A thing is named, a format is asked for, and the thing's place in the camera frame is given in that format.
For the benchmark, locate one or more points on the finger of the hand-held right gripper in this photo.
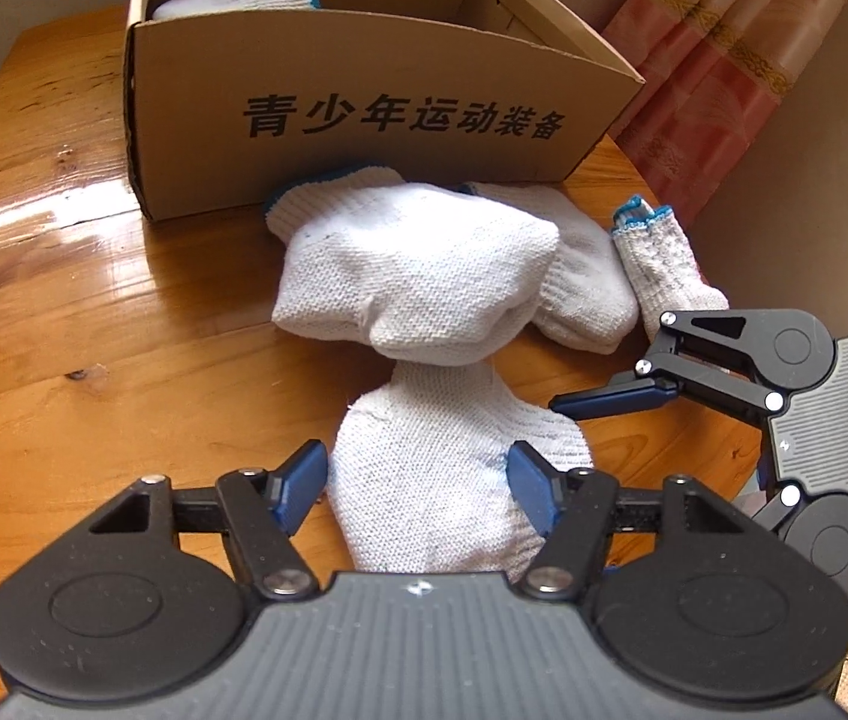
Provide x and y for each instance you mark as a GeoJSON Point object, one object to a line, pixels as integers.
{"type": "Point", "coordinates": [619, 399]}
{"type": "Point", "coordinates": [780, 508]}

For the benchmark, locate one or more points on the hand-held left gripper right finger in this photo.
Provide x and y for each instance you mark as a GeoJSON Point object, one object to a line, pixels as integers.
{"type": "Point", "coordinates": [533, 484]}

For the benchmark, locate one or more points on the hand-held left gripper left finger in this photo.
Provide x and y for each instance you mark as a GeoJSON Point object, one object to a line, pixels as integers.
{"type": "Point", "coordinates": [302, 484]}

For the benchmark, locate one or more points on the white knit glove blue cuff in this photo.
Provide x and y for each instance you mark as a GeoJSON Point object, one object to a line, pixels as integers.
{"type": "Point", "coordinates": [664, 270]}
{"type": "Point", "coordinates": [304, 214]}
{"type": "Point", "coordinates": [236, 0]}

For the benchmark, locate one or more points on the balled white knit gloves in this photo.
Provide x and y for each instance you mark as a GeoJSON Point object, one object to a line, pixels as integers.
{"type": "Point", "coordinates": [424, 277]}

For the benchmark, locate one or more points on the brown cardboard box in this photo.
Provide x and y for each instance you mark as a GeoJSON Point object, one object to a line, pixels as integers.
{"type": "Point", "coordinates": [394, 67]}

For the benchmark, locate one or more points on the pink patterned curtain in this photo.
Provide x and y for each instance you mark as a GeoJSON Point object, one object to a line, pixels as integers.
{"type": "Point", "coordinates": [701, 90]}

